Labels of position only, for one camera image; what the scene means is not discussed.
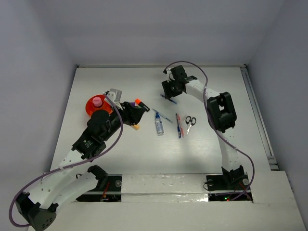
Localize clear blue gel pen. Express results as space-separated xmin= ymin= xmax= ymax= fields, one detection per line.
xmin=152 ymin=108 xmax=173 ymax=123

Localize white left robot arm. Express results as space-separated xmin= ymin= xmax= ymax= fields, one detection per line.
xmin=12 ymin=102 xmax=146 ymax=231

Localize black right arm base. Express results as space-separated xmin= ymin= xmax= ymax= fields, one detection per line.
xmin=203 ymin=175 xmax=253 ymax=202

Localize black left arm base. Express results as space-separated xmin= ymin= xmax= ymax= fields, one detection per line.
xmin=76 ymin=175 xmax=122 ymax=202

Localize dark blue gel pen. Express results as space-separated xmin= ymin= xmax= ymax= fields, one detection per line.
xmin=160 ymin=94 xmax=177 ymax=104

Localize aluminium rail on right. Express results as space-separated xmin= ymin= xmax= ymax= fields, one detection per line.
xmin=240 ymin=65 xmax=280 ymax=171

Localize yellow pink glue stick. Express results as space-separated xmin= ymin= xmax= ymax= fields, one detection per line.
xmin=131 ymin=125 xmax=140 ymax=130

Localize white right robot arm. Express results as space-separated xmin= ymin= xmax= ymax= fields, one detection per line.
xmin=162 ymin=65 xmax=248 ymax=192

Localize blue ballpoint pen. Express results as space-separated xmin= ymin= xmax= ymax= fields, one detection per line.
xmin=175 ymin=113 xmax=181 ymax=139

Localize red gel pen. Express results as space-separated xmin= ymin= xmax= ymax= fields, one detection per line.
xmin=178 ymin=114 xmax=184 ymax=138

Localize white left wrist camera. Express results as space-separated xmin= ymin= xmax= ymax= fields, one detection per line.
xmin=104 ymin=89 xmax=122 ymax=103

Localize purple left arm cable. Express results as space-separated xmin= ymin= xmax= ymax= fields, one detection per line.
xmin=8 ymin=95 xmax=125 ymax=228

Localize orange round organizer container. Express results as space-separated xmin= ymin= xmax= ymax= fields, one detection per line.
xmin=85 ymin=94 xmax=113 ymax=117

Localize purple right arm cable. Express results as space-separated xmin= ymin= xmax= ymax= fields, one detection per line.
xmin=163 ymin=60 xmax=255 ymax=201

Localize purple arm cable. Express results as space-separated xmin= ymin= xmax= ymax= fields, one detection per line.
xmin=163 ymin=60 xmax=255 ymax=201
xmin=8 ymin=95 xmax=125 ymax=228

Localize clear spray bottle blue cap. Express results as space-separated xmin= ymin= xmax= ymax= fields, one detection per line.
xmin=155 ymin=113 xmax=164 ymax=136

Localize orange cap highlighter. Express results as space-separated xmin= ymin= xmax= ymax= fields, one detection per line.
xmin=135 ymin=99 xmax=150 ymax=112

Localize black handled scissors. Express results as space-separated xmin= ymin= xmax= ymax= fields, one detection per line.
xmin=185 ymin=115 xmax=197 ymax=134

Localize pink patterned tube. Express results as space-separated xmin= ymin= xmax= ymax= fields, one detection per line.
xmin=92 ymin=97 xmax=103 ymax=107

